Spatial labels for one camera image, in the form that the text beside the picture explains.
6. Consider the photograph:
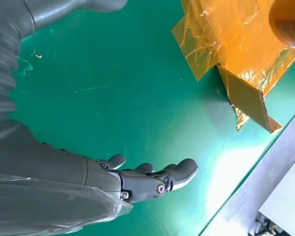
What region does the green table mat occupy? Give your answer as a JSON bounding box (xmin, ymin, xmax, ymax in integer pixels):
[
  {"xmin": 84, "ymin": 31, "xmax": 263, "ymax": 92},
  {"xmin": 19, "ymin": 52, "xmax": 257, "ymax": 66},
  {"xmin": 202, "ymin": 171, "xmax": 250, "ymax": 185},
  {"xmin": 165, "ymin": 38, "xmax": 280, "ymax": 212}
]
[{"xmin": 9, "ymin": 0, "xmax": 295, "ymax": 236}]

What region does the yellow taped cardboard sheet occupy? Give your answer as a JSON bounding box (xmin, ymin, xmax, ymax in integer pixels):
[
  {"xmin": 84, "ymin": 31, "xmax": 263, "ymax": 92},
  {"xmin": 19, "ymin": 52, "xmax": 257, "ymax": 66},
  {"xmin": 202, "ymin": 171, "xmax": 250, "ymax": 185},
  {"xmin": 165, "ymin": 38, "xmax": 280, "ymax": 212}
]
[{"xmin": 171, "ymin": 0, "xmax": 295, "ymax": 135}]

